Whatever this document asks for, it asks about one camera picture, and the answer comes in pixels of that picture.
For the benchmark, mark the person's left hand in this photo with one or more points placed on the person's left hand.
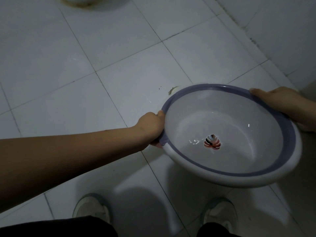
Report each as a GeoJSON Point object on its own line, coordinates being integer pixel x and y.
{"type": "Point", "coordinates": [148, 128]}

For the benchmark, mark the person's right hand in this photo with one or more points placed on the person's right hand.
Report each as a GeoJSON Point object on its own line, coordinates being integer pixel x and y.
{"type": "Point", "coordinates": [284, 101]}

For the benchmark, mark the person's left thumb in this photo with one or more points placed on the person's left thumb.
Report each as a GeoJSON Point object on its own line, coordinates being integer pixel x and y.
{"type": "Point", "coordinates": [161, 115]}

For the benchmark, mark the person's right thumb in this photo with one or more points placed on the person's right thumb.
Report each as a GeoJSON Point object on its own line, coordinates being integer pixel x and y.
{"type": "Point", "coordinates": [259, 94]}

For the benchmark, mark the white basin with purple rim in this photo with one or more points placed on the white basin with purple rim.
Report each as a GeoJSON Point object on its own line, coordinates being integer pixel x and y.
{"type": "Point", "coordinates": [229, 135]}

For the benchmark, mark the person's right forearm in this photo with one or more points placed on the person's right forearm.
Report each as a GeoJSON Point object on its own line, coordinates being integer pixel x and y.
{"type": "Point", "coordinates": [311, 115]}

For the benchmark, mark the person's left forearm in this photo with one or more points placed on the person's left forearm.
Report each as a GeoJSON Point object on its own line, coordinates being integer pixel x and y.
{"type": "Point", "coordinates": [66, 160]}

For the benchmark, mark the person's right white shoe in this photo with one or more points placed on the person's right white shoe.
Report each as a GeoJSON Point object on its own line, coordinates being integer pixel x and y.
{"type": "Point", "coordinates": [219, 213]}

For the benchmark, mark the person's white shoe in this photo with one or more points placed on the person's white shoe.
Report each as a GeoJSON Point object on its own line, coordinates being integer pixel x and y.
{"type": "Point", "coordinates": [219, 213]}
{"type": "Point", "coordinates": [92, 208]}

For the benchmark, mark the person's left white shoe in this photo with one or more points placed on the person's left white shoe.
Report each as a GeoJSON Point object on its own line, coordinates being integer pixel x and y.
{"type": "Point", "coordinates": [92, 208]}

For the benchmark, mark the white toilet base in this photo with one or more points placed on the white toilet base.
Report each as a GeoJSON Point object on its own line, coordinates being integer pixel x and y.
{"type": "Point", "coordinates": [76, 0]}

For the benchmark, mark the person's black trousers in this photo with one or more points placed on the person's black trousers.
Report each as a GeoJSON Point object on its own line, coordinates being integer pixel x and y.
{"type": "Point", "coordinates": [59, 228]}

